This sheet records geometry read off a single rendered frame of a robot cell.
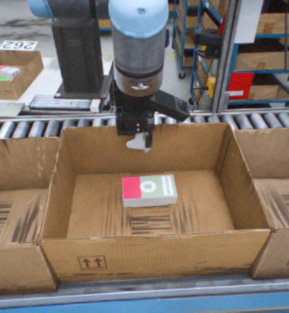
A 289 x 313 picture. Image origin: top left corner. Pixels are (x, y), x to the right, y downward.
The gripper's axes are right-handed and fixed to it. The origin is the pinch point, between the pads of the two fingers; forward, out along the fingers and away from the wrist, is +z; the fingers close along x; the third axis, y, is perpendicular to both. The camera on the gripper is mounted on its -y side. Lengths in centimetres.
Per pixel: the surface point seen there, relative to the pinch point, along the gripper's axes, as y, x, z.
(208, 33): -27, -60, 6
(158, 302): 0.3, 35.4, 1.2
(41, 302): 21.4, 34.3, 0.8
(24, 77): 57, -77, 38
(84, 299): 13.8, 34.3, 0.9
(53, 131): 37, -38, 36
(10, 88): 60, -66, 35
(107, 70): 17, -96, 49
